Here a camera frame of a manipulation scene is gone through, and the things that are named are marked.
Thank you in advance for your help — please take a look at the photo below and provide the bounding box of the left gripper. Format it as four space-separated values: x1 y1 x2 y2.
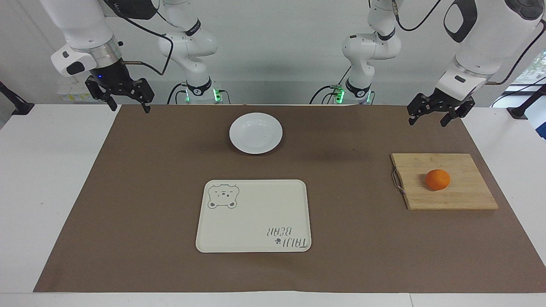
407 87 476 128

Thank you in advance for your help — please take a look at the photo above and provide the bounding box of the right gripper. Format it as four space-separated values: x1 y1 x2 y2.
84 59 155 114

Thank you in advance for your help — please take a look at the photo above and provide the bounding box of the orange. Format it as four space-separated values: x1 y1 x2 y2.
425 169 451 191

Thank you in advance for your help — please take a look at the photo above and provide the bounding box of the white round plate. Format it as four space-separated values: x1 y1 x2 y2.
229 112 283 155

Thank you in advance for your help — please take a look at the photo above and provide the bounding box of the black stand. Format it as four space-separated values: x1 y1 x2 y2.
507 84 546 120
0 81 35 116

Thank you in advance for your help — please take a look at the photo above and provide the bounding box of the wooden cutting board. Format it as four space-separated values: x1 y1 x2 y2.
390 153 499 211

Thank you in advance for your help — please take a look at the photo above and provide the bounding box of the cream tray with bear print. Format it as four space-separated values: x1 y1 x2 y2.
195 179 312 254

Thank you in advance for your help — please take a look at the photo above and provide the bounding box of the black cable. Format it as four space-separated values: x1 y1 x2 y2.
485 19 546 85
310 84 340 105
166 83 189 105
102 0 175 77
392 0 444 32

